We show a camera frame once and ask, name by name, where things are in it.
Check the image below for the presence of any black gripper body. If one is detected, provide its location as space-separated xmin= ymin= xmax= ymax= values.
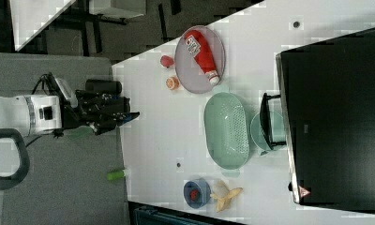
xmin=61 ymin=90 xmax=130 ymax=135

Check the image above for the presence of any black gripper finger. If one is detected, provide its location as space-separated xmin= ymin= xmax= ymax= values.
xmin=116 ymin=112 xmax=140 ymax=126

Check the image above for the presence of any green plastic strainer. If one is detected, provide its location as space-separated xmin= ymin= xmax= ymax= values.
xmin=203 ymin=92 xmax=250 ymax=177

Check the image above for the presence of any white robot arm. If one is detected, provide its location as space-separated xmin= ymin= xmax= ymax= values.
xmin=0 ymin=90 xmax=140 ymax=137

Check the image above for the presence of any black cylinder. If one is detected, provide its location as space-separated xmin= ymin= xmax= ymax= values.
xmin=85 ymin=79 xmax=122 ymax=95

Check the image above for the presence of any orange slice toy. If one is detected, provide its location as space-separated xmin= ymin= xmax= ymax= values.
xmin=166 ymin=76 xmax=179 ymax=90

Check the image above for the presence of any green marker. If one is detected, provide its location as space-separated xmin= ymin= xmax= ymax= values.
xmin=106 ymin=169 xmax=128 ymax=181

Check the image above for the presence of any red toy strawberry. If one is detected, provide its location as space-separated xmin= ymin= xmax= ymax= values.
xmin=160 ymin=55 xmax=174 ymax=68

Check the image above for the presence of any grey round plate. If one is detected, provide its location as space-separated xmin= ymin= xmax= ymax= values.
xmin=174 ymin=25 xmax=226 ymax=94

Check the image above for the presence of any red ketchup bottle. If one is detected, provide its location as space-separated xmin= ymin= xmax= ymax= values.
xmin=184 ymin=30 xmax=219 ymax=85

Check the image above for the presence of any small red toy fruit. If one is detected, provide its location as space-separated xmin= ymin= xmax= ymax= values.
xmin=189 ymin=189 xmax=199 ymax=201

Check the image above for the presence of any blue bowl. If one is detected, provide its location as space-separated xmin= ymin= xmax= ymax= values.
xmin=183 ymin=178 xmax=211 ymax=209

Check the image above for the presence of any peeled toy banana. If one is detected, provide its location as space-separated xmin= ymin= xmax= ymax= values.
xmin=210 ymin=180 xmax=243 ymax=213

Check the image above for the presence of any green mug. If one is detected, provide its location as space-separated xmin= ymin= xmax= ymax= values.
xmin=250 ymin=111 xmax=286 ymax=156

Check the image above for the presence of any black toaster oven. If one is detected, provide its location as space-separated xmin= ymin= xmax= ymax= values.
xmin=260 ymin=27 xmax=375 ymax=214

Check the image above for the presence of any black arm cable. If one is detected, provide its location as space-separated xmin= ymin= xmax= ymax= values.
xmin=25 ymin=72 xmax=57 ymax=148

